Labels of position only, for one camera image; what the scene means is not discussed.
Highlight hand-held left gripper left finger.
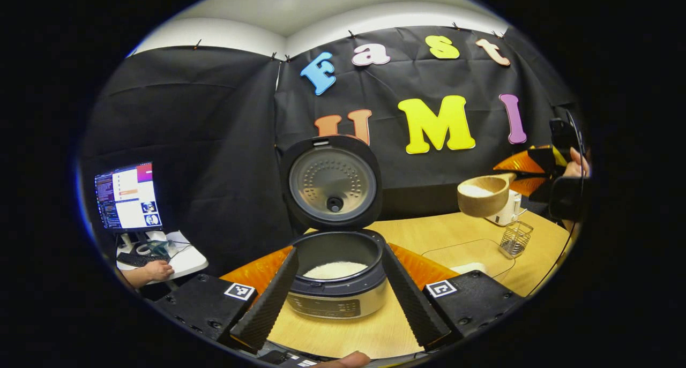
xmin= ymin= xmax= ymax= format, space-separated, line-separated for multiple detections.
xmin=153 ymin=246 xmax=301 ymax=354

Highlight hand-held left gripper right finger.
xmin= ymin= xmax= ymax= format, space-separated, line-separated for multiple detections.
xmin=381 ymin=243 xmax=526 ymax=351

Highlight wooden spoon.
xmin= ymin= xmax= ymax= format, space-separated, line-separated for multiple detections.
xmin=457 ymin=172 xmax=518 ymax=219

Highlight metal wire chopstick holder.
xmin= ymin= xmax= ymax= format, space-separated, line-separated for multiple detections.
xmin=499 ymin=221 xmax=534 ymax=258

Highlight black steel rice cooker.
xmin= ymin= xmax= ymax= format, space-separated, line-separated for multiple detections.
xmin=279 ymin=135 xmax=389 ymax=320

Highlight white rice layer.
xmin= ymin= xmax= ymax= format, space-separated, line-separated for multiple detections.
xmin=303 ymin=261 xmax=369 ymax=280

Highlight white toaster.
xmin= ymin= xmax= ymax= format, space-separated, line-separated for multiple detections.
xmin=485 ymin=190 xmax=528 ymax=227

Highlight clear plastic container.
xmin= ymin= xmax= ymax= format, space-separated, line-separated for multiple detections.
xmin=422 ymin=238 xmax=516 ymax=283

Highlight small white side table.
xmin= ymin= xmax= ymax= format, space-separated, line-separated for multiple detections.
xmin=115 ymin=230 xmax=210 ymax=283

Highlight black keyboard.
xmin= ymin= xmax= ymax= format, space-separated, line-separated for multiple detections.
xmin=117 ymin=252 xmax=171 ymax=268

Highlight black backdrop cloth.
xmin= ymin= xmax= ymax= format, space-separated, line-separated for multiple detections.
xmin=80 ymin=25 xmax=587 ymax=277

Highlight computer monitor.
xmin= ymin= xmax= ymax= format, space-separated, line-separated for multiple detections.
xmin=94 ymin=162 xmax=164 ymax=234

